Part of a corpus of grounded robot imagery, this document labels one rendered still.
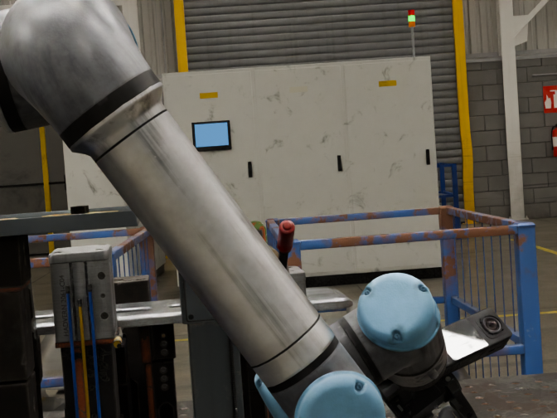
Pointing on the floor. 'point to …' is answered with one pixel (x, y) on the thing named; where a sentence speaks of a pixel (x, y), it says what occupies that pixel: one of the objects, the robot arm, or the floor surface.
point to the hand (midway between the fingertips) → (443, 397)
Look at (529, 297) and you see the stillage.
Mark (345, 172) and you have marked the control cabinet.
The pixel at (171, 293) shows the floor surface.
